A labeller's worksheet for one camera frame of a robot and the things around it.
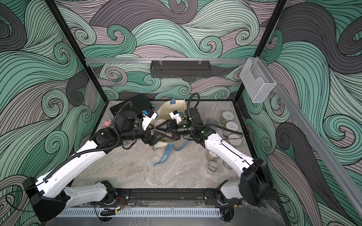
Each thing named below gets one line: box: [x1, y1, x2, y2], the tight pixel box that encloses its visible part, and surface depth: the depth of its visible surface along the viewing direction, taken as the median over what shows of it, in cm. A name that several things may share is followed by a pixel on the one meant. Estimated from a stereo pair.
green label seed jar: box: [220, 111, 235, 127], surface depth 100 cm
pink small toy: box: [102, 119, 113, 128], surface depth 103 cm
